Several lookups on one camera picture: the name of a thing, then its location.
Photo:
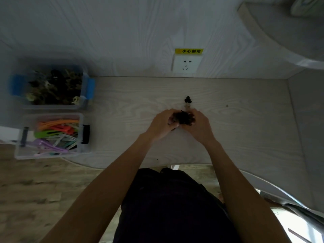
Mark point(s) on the person's black clothing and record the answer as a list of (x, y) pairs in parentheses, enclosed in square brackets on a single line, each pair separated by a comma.
[(177, 215)]

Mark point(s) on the long purple hair clip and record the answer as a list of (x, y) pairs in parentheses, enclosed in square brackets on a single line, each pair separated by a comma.
[(43, 143)]

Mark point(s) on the person's left hand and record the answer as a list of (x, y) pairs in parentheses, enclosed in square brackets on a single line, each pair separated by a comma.
[(159, 126)]

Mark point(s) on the white wall socket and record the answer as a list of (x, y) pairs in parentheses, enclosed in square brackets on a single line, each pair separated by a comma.
[(186, 64)]

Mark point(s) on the white corner shelf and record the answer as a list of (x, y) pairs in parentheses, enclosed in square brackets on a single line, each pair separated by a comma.
[(286, 30)]

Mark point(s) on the clear box blue latches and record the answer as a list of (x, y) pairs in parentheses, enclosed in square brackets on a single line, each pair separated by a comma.
[(16, 84)]

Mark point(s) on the person's left forearm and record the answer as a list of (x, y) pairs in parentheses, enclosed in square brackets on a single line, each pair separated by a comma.
[(106, 194)]

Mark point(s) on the yellow warning sticker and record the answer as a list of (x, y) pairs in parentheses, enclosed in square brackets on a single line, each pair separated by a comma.
[(188, 51)]

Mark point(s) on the small dark hair claws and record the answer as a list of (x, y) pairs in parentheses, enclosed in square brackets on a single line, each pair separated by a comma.
[(55, 83), (184, 118)]

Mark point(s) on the person's right hand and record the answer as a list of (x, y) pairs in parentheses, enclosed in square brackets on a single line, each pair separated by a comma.
[(202, 130)]

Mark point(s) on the long green hair clip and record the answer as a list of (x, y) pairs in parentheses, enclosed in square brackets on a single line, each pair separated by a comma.
[(44, 134)]

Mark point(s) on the clear box black latches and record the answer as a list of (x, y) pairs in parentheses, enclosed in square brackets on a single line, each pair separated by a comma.
[(85, 134)]

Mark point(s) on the bundle of long pastel clips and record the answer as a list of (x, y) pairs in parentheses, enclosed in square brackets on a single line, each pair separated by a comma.
[(65, 142)]

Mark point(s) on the person's right forearm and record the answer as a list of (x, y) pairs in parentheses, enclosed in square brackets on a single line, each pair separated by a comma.
[(243, 199)]

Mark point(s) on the long coral hair clip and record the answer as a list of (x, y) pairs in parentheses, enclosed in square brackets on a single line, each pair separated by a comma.
[(64, 128)]

